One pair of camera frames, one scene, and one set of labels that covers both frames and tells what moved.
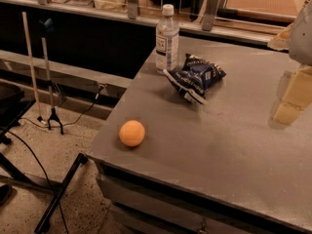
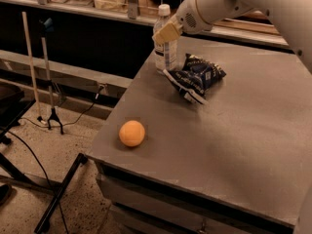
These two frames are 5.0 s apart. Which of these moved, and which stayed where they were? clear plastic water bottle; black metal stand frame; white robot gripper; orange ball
Moved: white robot gripper
Stayed: black metal stand frame; clear plastic water bottle; orange ball
